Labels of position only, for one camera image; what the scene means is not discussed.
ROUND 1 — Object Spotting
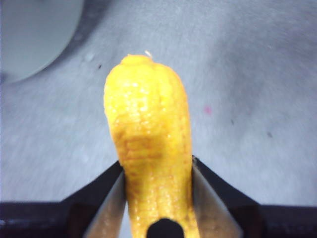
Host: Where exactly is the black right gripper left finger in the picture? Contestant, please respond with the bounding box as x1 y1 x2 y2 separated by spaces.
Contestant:
0 160 130 238

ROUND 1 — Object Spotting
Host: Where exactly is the pale green electric pot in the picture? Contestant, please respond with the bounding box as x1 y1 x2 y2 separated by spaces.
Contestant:
0 0 84 83

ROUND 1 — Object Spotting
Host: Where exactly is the yellow corn cob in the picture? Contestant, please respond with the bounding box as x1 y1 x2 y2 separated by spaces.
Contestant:
103 50 202 238

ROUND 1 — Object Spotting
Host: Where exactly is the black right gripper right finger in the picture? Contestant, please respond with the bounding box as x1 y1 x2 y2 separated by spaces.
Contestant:
191 155 317 238

